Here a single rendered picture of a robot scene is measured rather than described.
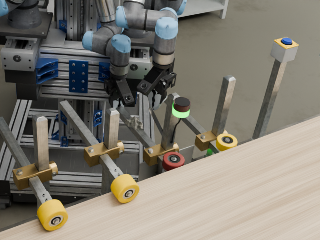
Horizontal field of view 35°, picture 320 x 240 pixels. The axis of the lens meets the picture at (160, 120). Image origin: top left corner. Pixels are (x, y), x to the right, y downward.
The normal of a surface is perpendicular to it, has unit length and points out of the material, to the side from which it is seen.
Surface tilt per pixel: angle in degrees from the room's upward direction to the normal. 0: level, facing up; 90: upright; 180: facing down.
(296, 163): 0
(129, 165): 0
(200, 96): 0
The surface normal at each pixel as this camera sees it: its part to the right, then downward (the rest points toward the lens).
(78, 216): 0.11, -0.78
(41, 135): 0.53, 0.57
